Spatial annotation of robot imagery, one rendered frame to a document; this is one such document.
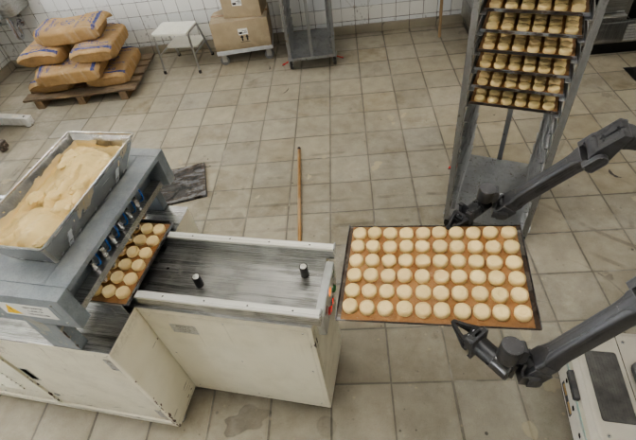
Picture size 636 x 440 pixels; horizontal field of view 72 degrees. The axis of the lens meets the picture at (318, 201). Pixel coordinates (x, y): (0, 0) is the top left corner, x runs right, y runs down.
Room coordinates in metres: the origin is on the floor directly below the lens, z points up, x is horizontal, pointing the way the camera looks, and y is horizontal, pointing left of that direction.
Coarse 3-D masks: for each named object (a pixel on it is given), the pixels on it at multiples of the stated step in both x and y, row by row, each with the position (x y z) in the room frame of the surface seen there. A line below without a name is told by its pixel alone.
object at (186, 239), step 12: (168, 240) 1.25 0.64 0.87; (180, 240) 1.24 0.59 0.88; (192, 240) 1.22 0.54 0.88; (204, 240) 1.20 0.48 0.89; (216, 240) 1.19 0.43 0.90; (228, 240) 1.17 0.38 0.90; (240, 240) 1.16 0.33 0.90; (252, 240) 1.15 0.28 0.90; (264, 240) 1.14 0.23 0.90; (276, 240) 1.13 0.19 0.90; (288, 240) 1.12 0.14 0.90; (252, 252) 1.15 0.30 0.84; (264, 252) 1.13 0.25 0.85; (276, 252) 1.11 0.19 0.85; (288, 252) 1.10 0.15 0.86; (300, 252) 1.08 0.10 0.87; (312, 252) 1.07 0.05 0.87; (324, 252) 1.06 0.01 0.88
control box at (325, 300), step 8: (328, 264) 1.02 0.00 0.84; (328, 272) 0.99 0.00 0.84; (328, 280) 0.95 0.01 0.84; (320, 288) 0.92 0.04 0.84; (328, 288) 0.92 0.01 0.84; (320, 296) 0.89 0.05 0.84; (328, 296) 0.90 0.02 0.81; (320, 304) 0.86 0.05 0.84; (328, 304) 0.89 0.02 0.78; (328, 320) 0.86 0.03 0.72; (320, 328) 0.81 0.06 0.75
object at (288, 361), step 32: (192, 256) 1.17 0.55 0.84; (224, 256) 1.14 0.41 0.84; (256, 256) 1.12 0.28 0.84; (288, 256) 1.09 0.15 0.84; (160, 288) 1.04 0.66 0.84; (192, 288) 1.01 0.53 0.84; (224, 288) 0.99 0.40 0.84; (256, 288) 0.97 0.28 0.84; (288, 288) 0.95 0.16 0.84; (160, 320) 0.95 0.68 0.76; (192, 320) 0.90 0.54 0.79; (224, 320) 0.87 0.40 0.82; (256, 320) 0.83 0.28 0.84; (192, 352) 0.93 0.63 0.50; (224, 352) 0.89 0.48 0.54; (256, 352) 0.84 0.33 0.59; (288, 352) 0.80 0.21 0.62; (320, 352) 0.79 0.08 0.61; (224, 384) 0.92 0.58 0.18; (256, 384) 0.86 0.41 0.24; (288, 384) 0.82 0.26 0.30; (320, 384) 0.77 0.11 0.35
